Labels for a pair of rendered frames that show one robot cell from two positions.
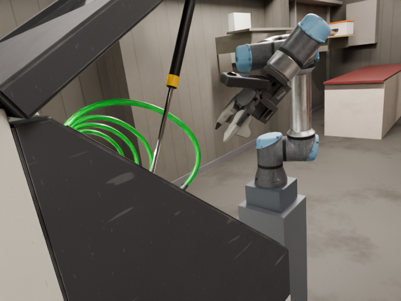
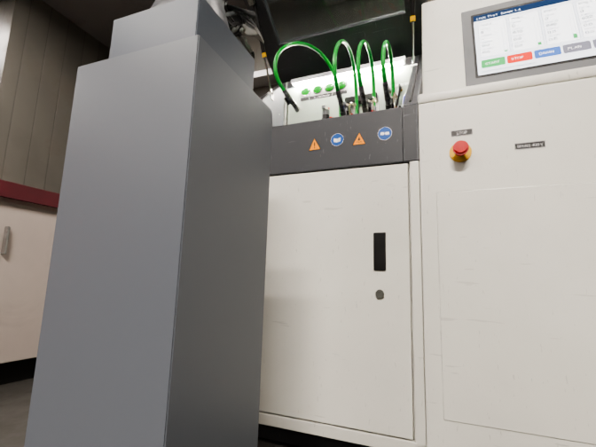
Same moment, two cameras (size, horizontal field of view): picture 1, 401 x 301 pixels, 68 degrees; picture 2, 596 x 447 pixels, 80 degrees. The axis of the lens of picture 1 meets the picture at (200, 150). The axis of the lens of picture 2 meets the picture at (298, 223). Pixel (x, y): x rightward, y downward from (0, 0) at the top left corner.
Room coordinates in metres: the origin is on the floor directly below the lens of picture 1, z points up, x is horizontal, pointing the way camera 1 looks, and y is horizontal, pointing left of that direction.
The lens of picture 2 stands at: (1.94, -0.34, 0.46)
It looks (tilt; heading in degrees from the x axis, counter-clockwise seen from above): 9 degrees up; 159
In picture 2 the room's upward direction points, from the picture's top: 2 degrees clockwise
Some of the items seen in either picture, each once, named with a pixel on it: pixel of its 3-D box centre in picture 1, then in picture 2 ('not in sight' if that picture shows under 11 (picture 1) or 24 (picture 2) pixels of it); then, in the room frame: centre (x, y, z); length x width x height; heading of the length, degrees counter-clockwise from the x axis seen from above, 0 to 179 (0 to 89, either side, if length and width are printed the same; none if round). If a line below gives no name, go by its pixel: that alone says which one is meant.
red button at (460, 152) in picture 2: not in sight; (460, 149); (1.29, 0.34, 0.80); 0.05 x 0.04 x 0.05; 46
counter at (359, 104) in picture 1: (372, 95); not in sight; (5.55, -3.34, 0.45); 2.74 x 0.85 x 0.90; 137
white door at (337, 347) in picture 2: not in sight; (293, 288); (0.96, 0.04, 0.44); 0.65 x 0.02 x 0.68; 46
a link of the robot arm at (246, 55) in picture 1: (261, 54); not in sight; (1.09, -0.25, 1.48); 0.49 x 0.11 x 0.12; 162
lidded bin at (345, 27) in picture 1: (340, 28); not in sight; (6.60, -3.22, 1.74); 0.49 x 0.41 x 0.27; 137
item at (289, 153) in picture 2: not in sight; (300, 149); (0.95, 0.05, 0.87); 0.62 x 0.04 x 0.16; 46
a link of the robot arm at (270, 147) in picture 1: (271, 148); not in sight; (1.30, -0.32, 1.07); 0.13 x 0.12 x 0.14; 72
